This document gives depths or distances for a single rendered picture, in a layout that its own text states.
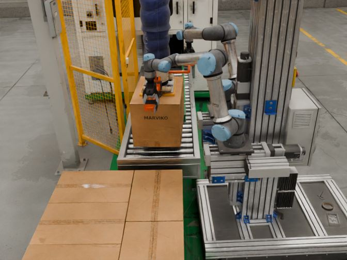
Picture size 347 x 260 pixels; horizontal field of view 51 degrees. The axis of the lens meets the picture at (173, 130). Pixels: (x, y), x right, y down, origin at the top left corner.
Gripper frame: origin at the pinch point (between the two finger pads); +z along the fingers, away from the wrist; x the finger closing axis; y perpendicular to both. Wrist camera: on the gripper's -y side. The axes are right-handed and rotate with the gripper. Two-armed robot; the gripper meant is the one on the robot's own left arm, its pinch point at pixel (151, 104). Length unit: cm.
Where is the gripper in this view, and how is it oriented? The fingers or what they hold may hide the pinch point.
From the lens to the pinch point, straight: 254.5
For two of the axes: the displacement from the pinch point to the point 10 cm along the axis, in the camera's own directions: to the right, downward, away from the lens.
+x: -10.0, 0.0, 0.6
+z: 0.3, 8.7, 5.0
